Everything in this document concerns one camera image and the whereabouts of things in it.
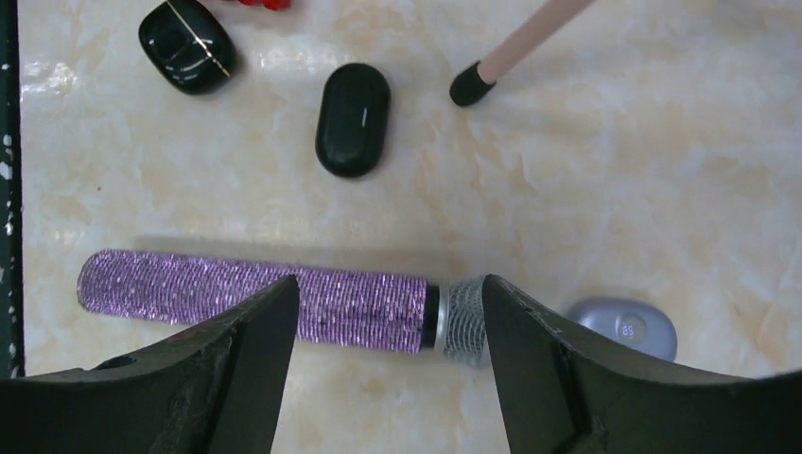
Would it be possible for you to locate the black earbud case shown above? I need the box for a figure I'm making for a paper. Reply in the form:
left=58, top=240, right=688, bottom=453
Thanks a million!
left=138, top=0, right=238, bottom=95
left=315, top=62, right=391, bottom=178

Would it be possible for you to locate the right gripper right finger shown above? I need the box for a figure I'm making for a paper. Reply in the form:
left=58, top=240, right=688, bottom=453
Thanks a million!
left=482, top=275, right=801, bottom=453

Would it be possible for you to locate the pink music stand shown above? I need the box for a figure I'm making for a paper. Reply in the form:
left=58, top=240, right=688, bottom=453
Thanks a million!
left=449, top=0, right=593, bottom=107

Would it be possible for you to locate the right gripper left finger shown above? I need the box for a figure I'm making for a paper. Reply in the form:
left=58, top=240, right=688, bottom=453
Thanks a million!
left=1, top=276, right=300, bottom=453

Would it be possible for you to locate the purple earbud charging case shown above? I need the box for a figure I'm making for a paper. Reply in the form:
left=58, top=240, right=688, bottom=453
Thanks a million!
left=567, top=297, right=678, bottom=362

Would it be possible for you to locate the purple glitter microphone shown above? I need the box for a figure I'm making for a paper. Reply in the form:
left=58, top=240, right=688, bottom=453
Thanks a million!
left=77, top=250, right=490, bottom=368

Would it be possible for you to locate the red plastic box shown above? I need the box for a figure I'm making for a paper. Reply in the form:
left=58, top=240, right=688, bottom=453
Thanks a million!
left=228, top=0, right=292, bottom=11

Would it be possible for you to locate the open black earbud case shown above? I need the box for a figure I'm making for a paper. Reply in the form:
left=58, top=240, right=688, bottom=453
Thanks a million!
left=138, top=0, right=238, bottom=95

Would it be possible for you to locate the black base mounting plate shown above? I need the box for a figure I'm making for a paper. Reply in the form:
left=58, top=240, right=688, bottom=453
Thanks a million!
left=1, top=1, right=25, bottom=380

